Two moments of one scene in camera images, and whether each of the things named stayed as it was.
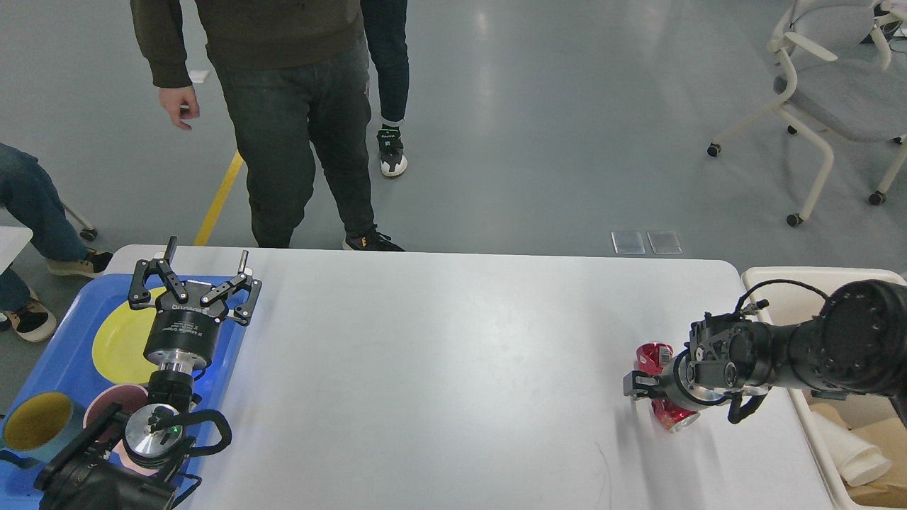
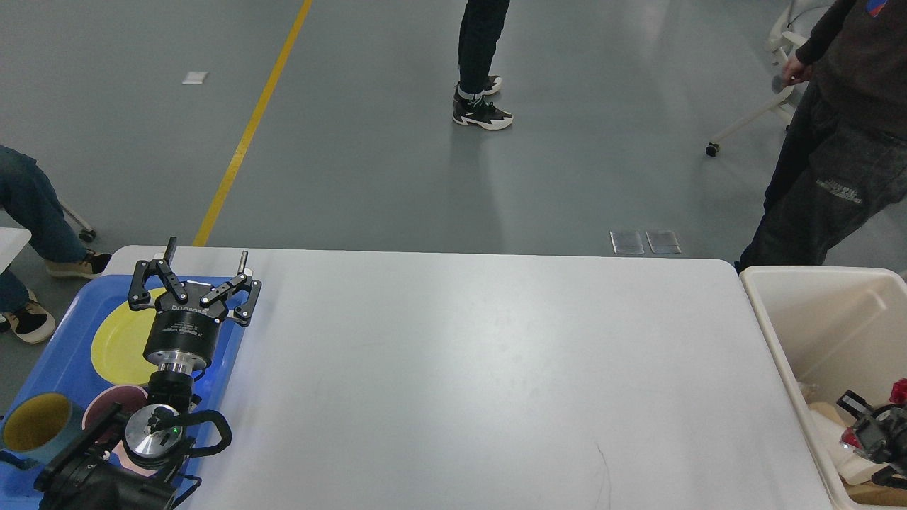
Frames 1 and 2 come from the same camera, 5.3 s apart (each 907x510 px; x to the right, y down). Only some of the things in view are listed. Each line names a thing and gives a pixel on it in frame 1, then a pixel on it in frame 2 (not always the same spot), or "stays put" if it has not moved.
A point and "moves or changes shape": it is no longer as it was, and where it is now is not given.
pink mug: (129, 396) stays put
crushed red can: (650, 358) moves or changes shape
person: (385, 24) → (482, 26)
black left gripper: (182, 332) stays put
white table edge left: (13, 239) stays put
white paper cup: (858, 460) stays put
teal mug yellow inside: (36, 425) stays put
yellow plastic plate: (119, 343) stays put
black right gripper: (716, 365) → (881, 438)
